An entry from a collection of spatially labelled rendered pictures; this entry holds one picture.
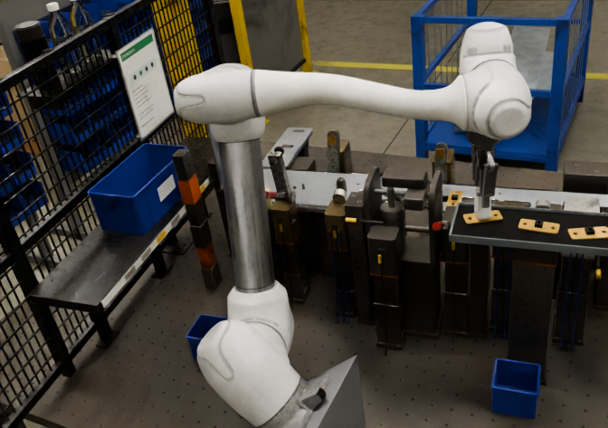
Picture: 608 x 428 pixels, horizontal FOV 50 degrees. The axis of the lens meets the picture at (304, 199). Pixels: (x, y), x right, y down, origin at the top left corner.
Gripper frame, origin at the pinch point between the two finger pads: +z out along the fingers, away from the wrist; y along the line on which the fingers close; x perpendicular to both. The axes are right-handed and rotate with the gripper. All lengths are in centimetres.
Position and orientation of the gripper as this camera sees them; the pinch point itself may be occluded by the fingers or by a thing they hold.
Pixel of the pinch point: (482, 203)
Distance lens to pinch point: 155.9
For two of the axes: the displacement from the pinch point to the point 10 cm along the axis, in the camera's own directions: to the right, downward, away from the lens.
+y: -0.5, -5.3, 8.5
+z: 1.2, 8.4, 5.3
